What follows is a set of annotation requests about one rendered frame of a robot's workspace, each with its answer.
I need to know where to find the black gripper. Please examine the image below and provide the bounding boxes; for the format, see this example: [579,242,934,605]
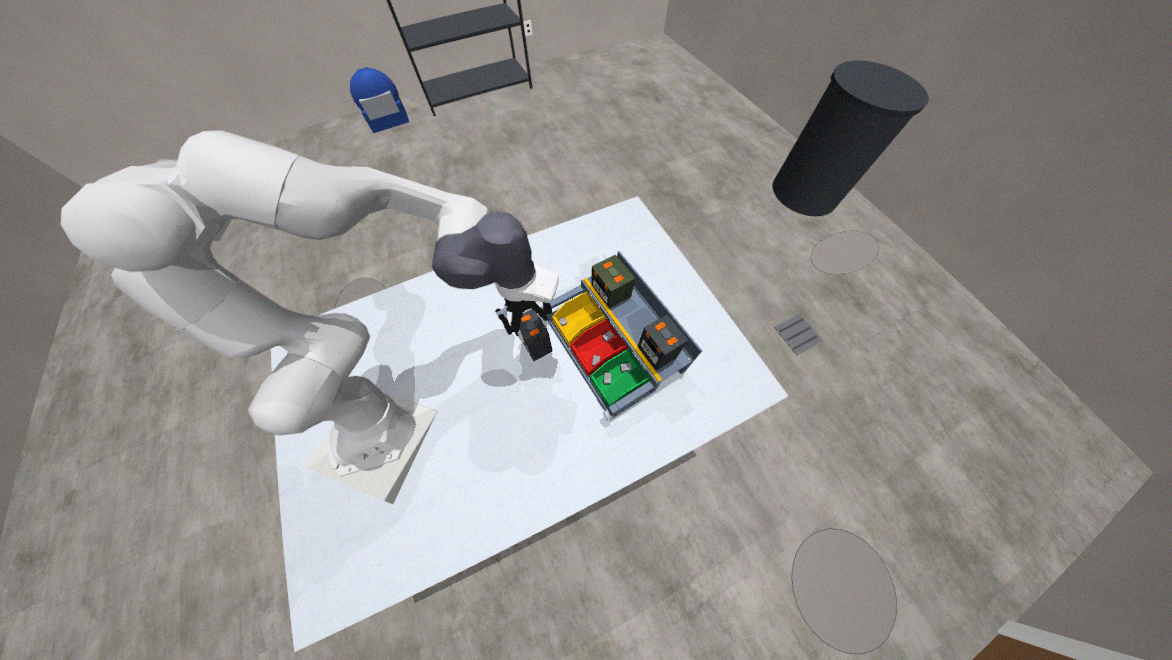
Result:
[495,298,552,343]

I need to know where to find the red open bin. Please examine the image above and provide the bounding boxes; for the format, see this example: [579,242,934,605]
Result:
[570,319,629,376]

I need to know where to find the yellow open bin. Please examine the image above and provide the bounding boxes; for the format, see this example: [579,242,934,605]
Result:
[552,291,607,346]

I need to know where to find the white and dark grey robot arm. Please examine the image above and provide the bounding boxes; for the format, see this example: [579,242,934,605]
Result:
[61,130,559,477]

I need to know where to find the yellow flat bar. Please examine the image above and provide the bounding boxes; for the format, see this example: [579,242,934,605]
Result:
[582,278,662,382]

